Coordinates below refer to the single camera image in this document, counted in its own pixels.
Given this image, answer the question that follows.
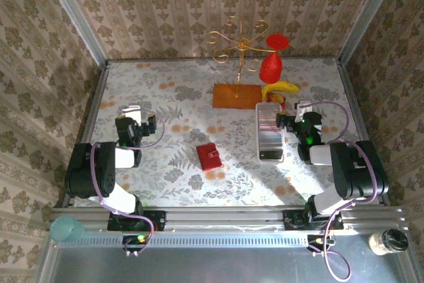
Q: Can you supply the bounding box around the red leather card holder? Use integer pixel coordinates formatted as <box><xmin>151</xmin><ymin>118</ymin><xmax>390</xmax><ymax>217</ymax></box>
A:
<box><xmin>195</xmin><ymin>142</ymin><xmax>223</xmax><ymax>173</ymax></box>

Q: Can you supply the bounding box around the clear plastic card box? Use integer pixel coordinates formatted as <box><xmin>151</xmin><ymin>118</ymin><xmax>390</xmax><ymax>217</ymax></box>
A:
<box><xmin>255</xmin><ymin>102</ymin><xmax>286</xmax><ymax>164</ymax></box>

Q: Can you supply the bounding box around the red yellow small packet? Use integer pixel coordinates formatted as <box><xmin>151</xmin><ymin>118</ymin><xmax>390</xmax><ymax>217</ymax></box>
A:
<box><xmin>266</xmin><ymin>93</ymin><xmax>288</xmax><ymax>110</ymax></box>

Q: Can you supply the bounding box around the yellow banana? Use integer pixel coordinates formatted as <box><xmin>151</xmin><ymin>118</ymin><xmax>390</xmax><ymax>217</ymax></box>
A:
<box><xmin>261</xmin><ymin>80</ymin><xmax>301</xmax><ymax>101</ymax></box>

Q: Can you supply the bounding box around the red plastic goblet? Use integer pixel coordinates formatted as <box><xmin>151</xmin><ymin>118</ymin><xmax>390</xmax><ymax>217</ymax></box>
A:
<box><xmin>259</xmin><ymin>33</ymin><xmax>290</xmax><ymax>85</ymax></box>

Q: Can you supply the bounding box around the floral patterned table cover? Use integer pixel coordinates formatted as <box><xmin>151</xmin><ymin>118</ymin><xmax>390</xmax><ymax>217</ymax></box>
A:
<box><xmin>79</xmin><ymin>57</ymin><xmax>368</xmax><ymax>207</ymax></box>

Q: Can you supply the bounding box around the black controller board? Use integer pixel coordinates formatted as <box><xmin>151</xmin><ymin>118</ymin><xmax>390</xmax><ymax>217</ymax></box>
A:
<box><xmin>121</xmin><ymin>233</ymin><xmax>149</xmax><ymax>253</ymax></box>
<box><xmin>306</xmin><ymin>233</ymin><xmax>335</xmax><ymax>253</ymax></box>

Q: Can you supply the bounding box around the teal plastic cup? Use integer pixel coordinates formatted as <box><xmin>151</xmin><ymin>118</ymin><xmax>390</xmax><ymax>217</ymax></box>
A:
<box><xmin>49</xmin><ymin>215</ymin><xmax>86</xmax><ymax>244</ymax></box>

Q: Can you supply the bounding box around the glass jar black lid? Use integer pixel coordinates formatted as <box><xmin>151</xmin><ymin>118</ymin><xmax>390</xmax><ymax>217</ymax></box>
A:
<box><xmin>369</xmin><ymin>228</ymin><xmax>409</xmax><ymax>256</ymax></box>

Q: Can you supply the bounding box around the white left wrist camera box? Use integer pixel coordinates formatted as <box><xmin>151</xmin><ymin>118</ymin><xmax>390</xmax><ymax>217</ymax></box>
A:
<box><xmin>121</xmin><ymin>105</ymin><xmax>142</xmax><ymax>122</ymax></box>

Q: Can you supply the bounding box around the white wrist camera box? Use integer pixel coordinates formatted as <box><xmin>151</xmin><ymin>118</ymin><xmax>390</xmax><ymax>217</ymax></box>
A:
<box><xmin>121</xmin><ymin>105</ymin><xmax>142</xmax><ymax>122</ymax></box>
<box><xmin>295</xmin><ymin>101</ymin><xmax>313</xmax><ymax>115</ymax></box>

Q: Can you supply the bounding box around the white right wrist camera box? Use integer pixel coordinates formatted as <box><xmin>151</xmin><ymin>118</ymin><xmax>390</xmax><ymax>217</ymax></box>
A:
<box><xmin>295</xmin><ymin>101</ymin><xmax>313</xmax><ymax>115</ymax></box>

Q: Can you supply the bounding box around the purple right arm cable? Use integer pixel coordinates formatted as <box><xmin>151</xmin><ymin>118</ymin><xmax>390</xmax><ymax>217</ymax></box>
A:
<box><xmin>307</xmin><ymin>100</ymin><xmax>378</xmax><ymax>282</ymax></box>

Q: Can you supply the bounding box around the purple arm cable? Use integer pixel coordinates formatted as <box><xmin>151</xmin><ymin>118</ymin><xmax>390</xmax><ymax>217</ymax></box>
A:
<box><xmin>91</xmin><ymin>107</ymin><xmax>166</xmax><ymax>258</ymax></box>
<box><xmin>307</xmin><ymin>100</ymin><xmax>378</xmax><ymax>282</ymax></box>

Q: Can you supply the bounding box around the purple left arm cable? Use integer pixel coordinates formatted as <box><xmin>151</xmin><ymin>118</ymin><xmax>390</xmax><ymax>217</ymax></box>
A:
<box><xmin>91</xmin><ymin>107</ymin><xmax>166</xmax><ymax>258</ymax></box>

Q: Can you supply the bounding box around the aluminium table side rail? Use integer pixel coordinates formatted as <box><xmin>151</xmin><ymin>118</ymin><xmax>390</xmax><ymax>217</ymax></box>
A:
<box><xmin>337</xmin><ymin>59</ymin><xmax>390</xmax><ymax>206</ymax></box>
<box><xmin>74</xmin><ymin>60</ymin><xmax>109</xmax><ymax>206</ymax></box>

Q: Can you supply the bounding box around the gold wire stand wooden base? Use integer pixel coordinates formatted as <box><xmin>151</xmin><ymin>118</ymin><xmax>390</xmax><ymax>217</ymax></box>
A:
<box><xmin>205</xmin><ymin>16</ymin><xmax>270</xmax><ymax>111</ymax></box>

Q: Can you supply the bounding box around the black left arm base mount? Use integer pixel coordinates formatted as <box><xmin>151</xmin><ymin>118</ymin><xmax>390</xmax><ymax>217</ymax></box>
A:
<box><xmin>107</xmin><ymin>209</ymin><xmax>166</xmax><ymax>233</ymax></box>

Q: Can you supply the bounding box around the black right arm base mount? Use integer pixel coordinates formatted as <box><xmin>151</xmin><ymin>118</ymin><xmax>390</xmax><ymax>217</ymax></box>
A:
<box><xmin>283</xmin><ymin>209</ymin><xmax>344</xmax><ymax>231</ymax></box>

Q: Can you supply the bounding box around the aluminium extrusion rail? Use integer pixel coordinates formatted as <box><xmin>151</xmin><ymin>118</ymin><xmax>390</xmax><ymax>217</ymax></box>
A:
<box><xmin>49</xmin><ymin>205</ymin><xmax>407</xmax><ymax>235</ymax></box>

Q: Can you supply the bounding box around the grey slotted cable duct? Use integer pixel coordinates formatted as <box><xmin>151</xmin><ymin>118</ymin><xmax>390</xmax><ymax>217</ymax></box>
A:
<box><xmin>54</xmin><ymin>231</ymin><xmax>311</xmax><ymax>248</ymax></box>

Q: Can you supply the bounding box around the aluminium frame post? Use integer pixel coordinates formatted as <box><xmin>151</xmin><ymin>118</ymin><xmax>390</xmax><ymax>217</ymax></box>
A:
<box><xmin>337</xmin><ymin>0</ymin><xmax>403</xmax><ymax>64</ymax></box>
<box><xmin>38</xmin><ymin>0</ymin><xmax>109</xmax><ymax>65</ymax></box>

